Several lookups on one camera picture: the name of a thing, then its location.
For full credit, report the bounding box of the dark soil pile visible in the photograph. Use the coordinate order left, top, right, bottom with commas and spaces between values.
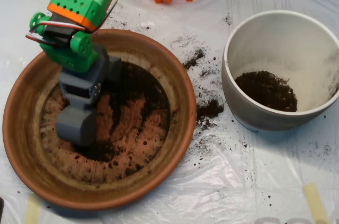
62, 62, 170, 163

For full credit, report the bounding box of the terracotta saucer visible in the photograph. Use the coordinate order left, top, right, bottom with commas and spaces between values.
2, 28, 198, 211

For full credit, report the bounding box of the small spilled soil clump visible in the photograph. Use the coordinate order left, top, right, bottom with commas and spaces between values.
182, 48, 207, 70

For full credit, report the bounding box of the large spilled soil clump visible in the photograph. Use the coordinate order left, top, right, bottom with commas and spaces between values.
196, 98, 225, 131

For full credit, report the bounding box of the white ceramic pot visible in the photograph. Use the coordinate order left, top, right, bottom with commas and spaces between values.
221, 10, 339, 132

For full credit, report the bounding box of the faded beige tape strip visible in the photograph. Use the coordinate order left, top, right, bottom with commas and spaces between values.
24, 194, 42, 224

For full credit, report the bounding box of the clear plastic sheet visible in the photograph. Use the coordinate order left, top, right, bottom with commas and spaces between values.
0, 0, 339, 224

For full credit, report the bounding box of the long beige tape strip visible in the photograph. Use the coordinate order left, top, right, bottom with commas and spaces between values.
303, 183, 329, 224

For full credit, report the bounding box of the red and white servo cable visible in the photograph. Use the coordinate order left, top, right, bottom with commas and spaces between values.
25, 0, 132, 43

